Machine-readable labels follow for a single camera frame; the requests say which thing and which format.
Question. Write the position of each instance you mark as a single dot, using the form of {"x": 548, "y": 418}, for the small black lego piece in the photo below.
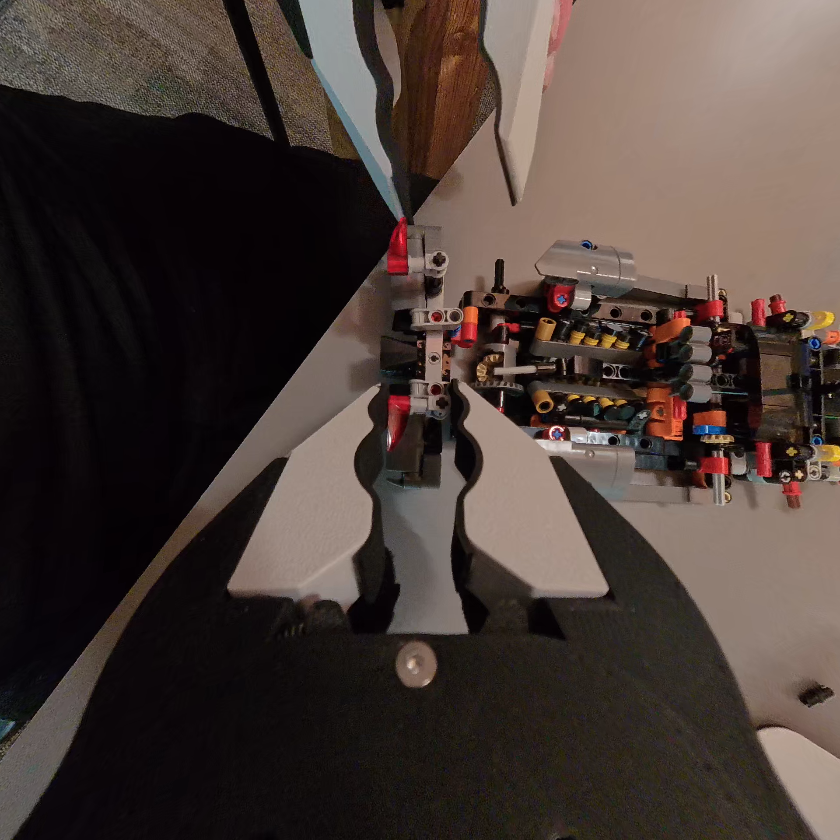
{"x": 814, "y": 694}

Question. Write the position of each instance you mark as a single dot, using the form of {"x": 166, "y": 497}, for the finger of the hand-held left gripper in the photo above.
{"x": 525, "y": 79}
{"x": 348, "y": 79}

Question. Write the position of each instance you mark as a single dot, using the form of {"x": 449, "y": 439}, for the multicoloured lego car model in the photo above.
{"x": 610, "y": 367}

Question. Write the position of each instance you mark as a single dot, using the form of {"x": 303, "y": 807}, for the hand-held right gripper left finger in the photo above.
{"x": 308, "y": 518}

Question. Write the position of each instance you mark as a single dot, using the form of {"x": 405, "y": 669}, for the black metal chair leg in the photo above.
{"x": 256, "y": 72}

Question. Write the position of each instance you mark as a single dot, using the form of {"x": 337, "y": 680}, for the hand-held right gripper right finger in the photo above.
{"x": 525, "y": 525}

